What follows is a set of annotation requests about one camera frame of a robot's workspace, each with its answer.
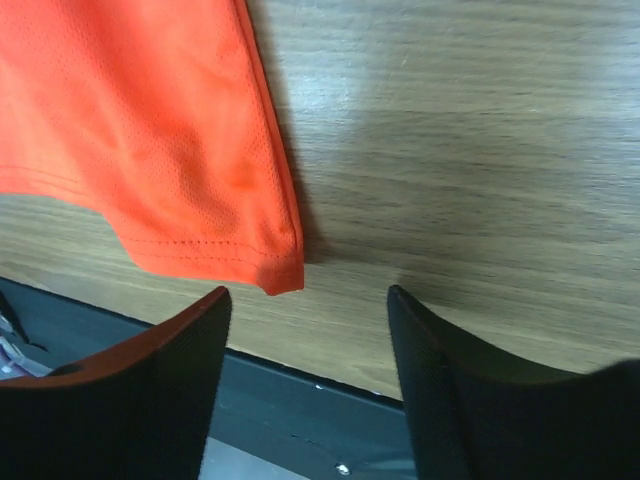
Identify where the orange t shirt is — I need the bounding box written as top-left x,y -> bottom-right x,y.
1,1 -> 304,295

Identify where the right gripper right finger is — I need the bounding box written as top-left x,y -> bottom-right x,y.
387,285 -> 639,479

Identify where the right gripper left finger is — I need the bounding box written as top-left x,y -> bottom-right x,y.
1,287 -> 232,479

